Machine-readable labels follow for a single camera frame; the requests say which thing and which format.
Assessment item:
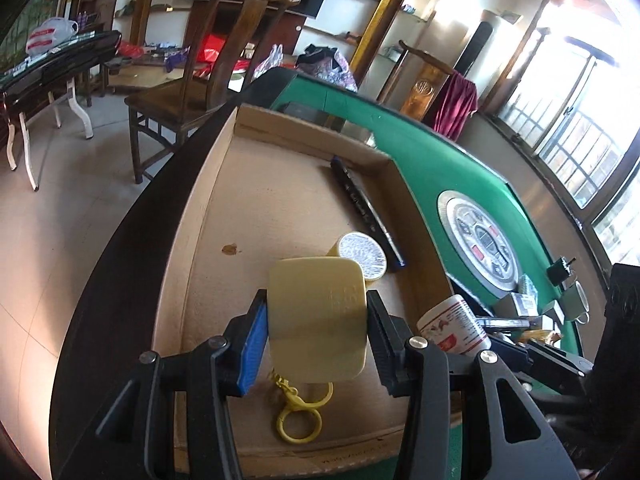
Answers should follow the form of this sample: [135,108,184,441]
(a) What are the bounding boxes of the red bag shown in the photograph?
[192,34,249,75]

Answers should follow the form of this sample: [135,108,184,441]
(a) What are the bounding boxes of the yellow jar with white lid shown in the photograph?
[327,231,390,283]

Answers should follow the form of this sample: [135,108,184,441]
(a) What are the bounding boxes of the carved wooden chair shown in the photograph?
[387,40,468,122]

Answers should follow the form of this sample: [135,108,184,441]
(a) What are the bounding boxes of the dark red cloth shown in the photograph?
[434,72,479,142]

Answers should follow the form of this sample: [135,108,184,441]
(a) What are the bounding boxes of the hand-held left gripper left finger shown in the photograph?
[95,287,271,480]

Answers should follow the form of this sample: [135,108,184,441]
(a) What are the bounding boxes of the green mahjong table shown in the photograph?
[50,67,616,480]

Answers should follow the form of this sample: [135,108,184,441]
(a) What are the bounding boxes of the cardboard box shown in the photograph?
[150,102,463,466]

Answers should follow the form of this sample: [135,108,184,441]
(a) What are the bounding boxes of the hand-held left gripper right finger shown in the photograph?
[366,290,583,480]

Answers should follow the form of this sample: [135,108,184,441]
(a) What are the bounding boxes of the floral cloth bag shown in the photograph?
[295,45,359,94]

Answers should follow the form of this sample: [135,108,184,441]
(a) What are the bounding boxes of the yellow snack packet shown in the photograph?
[520,327,562,345]

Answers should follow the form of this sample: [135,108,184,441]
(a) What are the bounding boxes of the white bottle with red label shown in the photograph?
[416,295,493,356]

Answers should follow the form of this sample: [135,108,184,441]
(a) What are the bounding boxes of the purple plastic bag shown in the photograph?
[254,44,284,79]

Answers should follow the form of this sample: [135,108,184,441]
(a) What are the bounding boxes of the black and blue pen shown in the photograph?
[330,156,407,273]

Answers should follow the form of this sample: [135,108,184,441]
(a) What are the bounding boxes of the white plastic bag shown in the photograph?
[26,17,80,57]

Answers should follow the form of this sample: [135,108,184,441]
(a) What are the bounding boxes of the round silver control panel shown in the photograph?
[437,190,531,296]

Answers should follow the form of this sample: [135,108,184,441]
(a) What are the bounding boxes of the white cube box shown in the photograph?
[541,301,566,328]

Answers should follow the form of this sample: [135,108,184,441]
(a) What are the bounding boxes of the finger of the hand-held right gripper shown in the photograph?
[475,315,532,331]
[487,334,593,396]

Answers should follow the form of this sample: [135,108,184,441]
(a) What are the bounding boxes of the black tall speaker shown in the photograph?
[452,21,493,77]

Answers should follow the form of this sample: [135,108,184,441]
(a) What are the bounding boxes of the pale green mug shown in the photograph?
[562,280,592,324]

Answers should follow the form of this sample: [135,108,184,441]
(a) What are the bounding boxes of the teal tissue pack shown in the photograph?
[517,274,539,302]

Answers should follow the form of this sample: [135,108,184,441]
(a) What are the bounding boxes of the black folding table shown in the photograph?
[0,30,122,192]

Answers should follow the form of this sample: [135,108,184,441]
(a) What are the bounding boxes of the dark wooden chair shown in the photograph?
[124,0,302,184]

